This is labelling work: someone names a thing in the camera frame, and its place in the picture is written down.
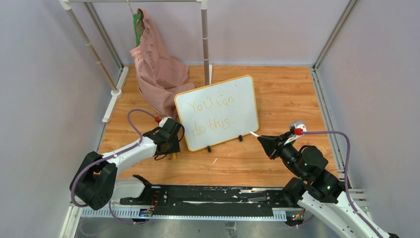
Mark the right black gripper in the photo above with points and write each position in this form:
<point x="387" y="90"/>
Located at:
<point x="270" y="142"/>

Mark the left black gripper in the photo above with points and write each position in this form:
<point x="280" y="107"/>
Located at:
<point x="175" y="148"/>

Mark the yellow framed whiteboard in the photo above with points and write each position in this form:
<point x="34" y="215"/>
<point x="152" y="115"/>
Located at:
<point x="218" y="112"/>

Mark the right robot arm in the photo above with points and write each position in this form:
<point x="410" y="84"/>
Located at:
<point x="317" y="190"/>

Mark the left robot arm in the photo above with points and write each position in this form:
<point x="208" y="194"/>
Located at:
<point x="97" y="181"/>

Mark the pink cloth garment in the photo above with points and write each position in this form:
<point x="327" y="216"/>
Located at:
<point x="159" y="75"/>

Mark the white clothes rack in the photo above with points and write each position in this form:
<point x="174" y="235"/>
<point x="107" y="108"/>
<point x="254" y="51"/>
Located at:
<point x="116" y="87"/>

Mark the green clothes hanger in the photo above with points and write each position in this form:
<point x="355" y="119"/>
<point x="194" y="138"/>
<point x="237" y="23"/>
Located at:
<point x="137" y="23"/>

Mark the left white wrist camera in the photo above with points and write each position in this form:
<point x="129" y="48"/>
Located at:
<point x="163" y="121"/>

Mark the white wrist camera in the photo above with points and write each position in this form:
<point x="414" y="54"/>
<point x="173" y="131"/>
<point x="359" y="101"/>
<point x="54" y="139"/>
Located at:
<point x="163" y="121"/>
<point x="296" y="130"/>

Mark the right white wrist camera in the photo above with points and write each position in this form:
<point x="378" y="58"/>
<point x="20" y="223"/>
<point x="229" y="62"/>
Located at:
<point x="296" y="130"/>

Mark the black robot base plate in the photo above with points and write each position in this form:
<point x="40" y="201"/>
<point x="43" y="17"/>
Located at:
<point x="208" y="203"/>

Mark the aluminium frame post right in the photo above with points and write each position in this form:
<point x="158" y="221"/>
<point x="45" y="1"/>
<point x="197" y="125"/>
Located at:
<point x="338" y="155"/>

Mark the aluminium frame post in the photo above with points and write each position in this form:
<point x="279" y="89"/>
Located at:
<point x="338" y="155"/>
<point x="90" y="8"/>

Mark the aluminium frame post left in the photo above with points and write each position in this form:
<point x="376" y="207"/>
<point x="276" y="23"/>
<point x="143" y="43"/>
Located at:
<point x="90" y="8"/>

